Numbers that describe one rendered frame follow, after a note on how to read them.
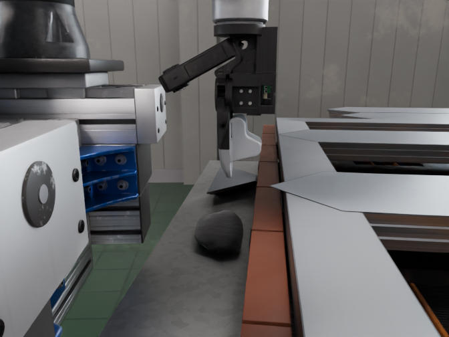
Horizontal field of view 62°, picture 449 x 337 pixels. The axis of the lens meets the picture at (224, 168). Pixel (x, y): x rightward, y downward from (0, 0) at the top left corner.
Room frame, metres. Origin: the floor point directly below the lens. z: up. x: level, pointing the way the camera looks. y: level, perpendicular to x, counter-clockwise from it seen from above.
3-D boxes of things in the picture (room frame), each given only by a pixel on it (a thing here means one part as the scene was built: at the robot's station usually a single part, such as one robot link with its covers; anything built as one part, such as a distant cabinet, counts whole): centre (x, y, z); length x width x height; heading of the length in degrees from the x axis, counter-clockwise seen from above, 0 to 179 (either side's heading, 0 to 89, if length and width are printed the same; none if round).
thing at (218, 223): (0.73, 0.01, 0.69); 0.20 x 0.10 x 0.03; 179
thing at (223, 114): (0.52, 0.00, 0.96); 0.05 x 0.02 x 0.09; 173
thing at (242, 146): (0.53, -0.02, 0.91); 0.06 x 0.03 x 0.09; 83
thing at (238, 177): (1.09, -0.04, 0.70); 0.39 x 0.12 x 0.04; 173
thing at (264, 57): (0.54, -0.03, 1.02); 0.09 x 0.08 x 0.12; 83
